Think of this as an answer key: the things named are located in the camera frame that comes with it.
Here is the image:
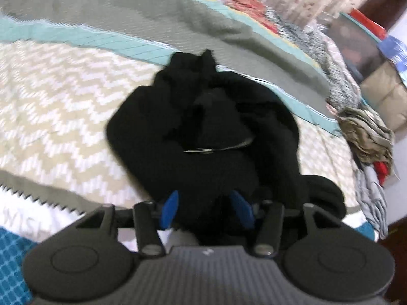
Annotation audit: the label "black pants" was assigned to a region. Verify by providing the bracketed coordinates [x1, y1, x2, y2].
[106, 51, 346, 246]

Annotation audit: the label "olive crumpled clothes pile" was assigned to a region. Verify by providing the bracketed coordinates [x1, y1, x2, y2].
[337, 106, 395, 172]

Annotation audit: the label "grey patterned blanket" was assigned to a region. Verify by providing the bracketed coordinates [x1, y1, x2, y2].
[266, 7, 390, 240]

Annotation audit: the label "chevron patterned bedspread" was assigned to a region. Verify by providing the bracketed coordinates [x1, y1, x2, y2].
[1, 0, 392, 304]

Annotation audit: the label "dark plastic storage bin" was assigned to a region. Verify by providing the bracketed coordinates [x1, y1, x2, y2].
[327, 13, 384, 84]

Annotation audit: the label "blue box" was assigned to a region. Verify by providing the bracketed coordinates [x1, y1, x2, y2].
[378, 36, 407, 72]

